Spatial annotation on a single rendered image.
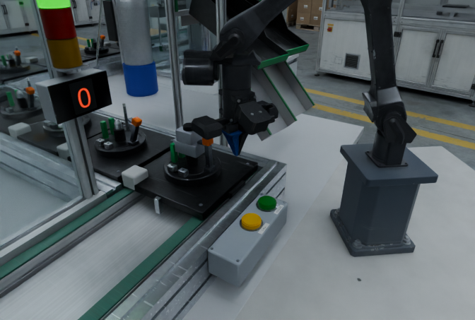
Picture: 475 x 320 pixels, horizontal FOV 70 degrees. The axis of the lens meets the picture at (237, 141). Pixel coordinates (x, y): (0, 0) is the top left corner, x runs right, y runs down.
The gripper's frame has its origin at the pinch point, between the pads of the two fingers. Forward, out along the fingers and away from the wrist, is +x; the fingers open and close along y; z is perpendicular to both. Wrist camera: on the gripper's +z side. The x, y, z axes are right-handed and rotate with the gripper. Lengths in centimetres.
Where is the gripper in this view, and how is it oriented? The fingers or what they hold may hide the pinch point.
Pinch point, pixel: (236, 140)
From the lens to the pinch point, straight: 72.5
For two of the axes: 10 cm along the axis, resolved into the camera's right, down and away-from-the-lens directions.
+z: 5.9, 3.7, -7.2
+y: 8.0, -2.7, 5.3
